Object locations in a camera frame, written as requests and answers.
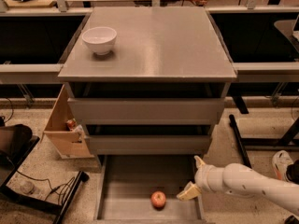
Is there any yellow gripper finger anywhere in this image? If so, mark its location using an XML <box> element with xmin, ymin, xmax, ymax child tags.
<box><xmin>194</xmin><ymin>155</ymin><xmax>206</xmax><ymax>169</ymax></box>
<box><xmin>177</xmin><ymin>182</ymin><xmax>202</xmax><ymax>201</ymax></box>

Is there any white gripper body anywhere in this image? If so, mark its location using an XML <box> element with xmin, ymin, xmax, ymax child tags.
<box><xmin>194</xmin><ymin>164</ymin><xmax>225</xmax><ymax>192</ymax></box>

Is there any red apple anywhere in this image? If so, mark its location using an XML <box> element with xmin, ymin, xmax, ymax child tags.
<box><xmin>150</xmin><ymin>191</ymin><xmax>166</xmax><ymax>208</ymax></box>

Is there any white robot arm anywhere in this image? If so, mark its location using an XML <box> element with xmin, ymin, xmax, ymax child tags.
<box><xmin>177</xmin><ymin>156</ymin><xmax>299</xmax><ymax>216</ymax></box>

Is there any grey open bottom drawer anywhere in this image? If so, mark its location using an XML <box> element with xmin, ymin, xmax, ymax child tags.
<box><xmin>95</xmin><ymin>155</ymin><xmax>206</xmax><ymax>224</ymax></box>

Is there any grey drawer cabinet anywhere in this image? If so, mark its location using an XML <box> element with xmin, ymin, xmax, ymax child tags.
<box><xmin>57</xmin><ymin>6</ymin><xmax>237</xmax><ymax>173</ymax></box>

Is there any grey middle drawer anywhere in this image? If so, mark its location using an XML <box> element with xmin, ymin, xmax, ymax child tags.
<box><xmin>86</xmin><ymin>135</ymin><xmax>211</xmax><ymax>155</ymax></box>

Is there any grey top drawer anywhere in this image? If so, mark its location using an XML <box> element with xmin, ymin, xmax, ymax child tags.
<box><xmin>68</xmin><ymin>98</ymin><xmax>224</xmax><ymax>125</ymax></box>

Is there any white orange sneaker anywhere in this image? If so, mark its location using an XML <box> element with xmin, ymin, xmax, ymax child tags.
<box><xmin>272</xmin><ymin>150</ymin><xmax>293</xmax><ymax>182</ymax></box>

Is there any black stand base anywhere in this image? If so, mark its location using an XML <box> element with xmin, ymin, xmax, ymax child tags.
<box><xmin>229</xmin><ymin>115</ymin><xmax>299</xmax><ymax>167</ymax></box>

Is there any wooden box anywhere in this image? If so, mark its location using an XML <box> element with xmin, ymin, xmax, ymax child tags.
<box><xmin>44</xmin><ymin>87</ymin><xmax>93</xmax><ymax>159</ymax></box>

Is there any red snack packet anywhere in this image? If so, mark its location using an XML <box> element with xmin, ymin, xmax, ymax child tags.
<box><xmin>66</xmin><ymin>119</ymin><xmax>77</xmax><ymax>131</ymax></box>

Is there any white ceramic bowl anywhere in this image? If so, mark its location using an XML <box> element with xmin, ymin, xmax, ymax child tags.
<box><xmin>82</xmin><ymin>27</ymin><xmax>117</xmax><ymax>55</ymax></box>

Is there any clear plastic bottle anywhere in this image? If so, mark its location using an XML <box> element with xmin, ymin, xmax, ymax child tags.
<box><xmin>20</xmin><ymin>181</ymin><xmax>39</xmax><ymax>195</ymax></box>

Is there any right grey metal rail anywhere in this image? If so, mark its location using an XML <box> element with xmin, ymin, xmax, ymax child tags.
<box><xmin>232</xmin><ymin>62</ymin><xmax>299</xmax><ymax>83</ymax></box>

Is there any grey metal rail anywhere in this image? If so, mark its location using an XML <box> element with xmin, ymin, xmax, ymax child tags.
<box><xmin>0</xmin><ymin>64</ymin><xmax>63</xmax><ymax>84</ymax></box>
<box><xmin>232</xmin><ymin>62</ymin><xmax>299</xmax><ymax>83</ymax></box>

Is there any black cable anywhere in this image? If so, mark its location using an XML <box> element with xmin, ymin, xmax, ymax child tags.
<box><xmin>15</xmin><ymin>170</ymin><xmax>78</xmax><ymax>205</ymax></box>

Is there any black cart frame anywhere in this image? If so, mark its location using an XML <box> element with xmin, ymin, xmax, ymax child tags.
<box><xmin>0</xmin><ymin>124</ymin><xmax>89</xmax><ymax>224</ymax></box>

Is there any left grey metal rail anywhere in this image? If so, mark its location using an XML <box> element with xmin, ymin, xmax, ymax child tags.
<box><xmin>0</xmin><ymin>64</ymin><xmax>63</xmax><ymax>84</ymax></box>

